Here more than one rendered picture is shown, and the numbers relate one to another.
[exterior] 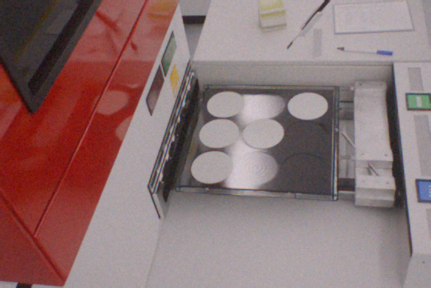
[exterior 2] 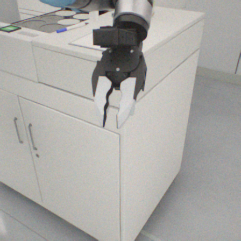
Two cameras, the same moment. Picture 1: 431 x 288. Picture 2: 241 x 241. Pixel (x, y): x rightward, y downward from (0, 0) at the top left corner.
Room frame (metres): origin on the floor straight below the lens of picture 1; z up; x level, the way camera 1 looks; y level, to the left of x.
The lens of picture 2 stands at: (1.43, -1.33, 1.25)
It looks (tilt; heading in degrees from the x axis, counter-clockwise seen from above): 34 degrees down; 105
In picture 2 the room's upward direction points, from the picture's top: straight up
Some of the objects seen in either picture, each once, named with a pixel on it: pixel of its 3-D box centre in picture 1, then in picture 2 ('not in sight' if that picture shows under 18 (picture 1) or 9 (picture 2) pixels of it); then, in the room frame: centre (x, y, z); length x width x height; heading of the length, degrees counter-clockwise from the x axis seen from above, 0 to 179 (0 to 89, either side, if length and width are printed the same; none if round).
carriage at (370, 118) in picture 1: (371, 142); not in sight; (0.80, -0.37, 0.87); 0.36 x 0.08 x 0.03; 162
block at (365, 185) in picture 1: (375, 185); not in sight; (0.65, -0.32, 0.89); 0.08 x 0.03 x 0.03; 72
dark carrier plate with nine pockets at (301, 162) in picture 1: (261, 135); (68, 22); (0.86, -0.11, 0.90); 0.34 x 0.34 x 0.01; 72
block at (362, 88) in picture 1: (369, 88); not in sight; (0.96, -0.42, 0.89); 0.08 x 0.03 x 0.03; 72
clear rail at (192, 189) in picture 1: (253, 193); (40, 16); (0.69, -0.06, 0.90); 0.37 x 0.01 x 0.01; 72
